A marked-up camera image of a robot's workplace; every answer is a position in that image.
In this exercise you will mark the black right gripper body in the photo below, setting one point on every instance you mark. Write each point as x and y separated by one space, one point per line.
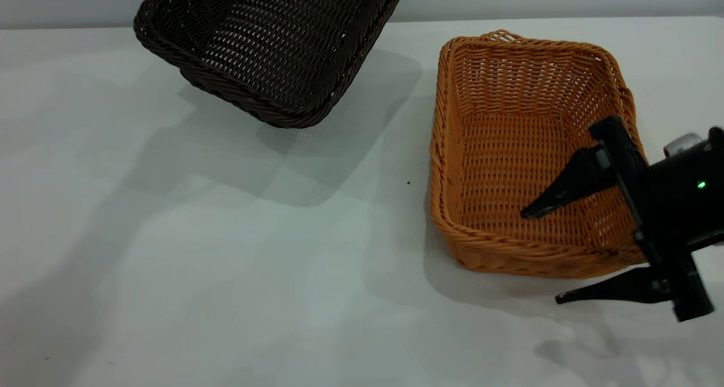
673 200

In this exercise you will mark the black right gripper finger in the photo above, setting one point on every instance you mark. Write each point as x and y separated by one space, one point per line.
577 180
628 288

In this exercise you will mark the orange wicker basket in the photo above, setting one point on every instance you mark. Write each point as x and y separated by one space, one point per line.
498 155

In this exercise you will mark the black wicker basket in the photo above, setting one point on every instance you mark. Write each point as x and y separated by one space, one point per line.
266 42

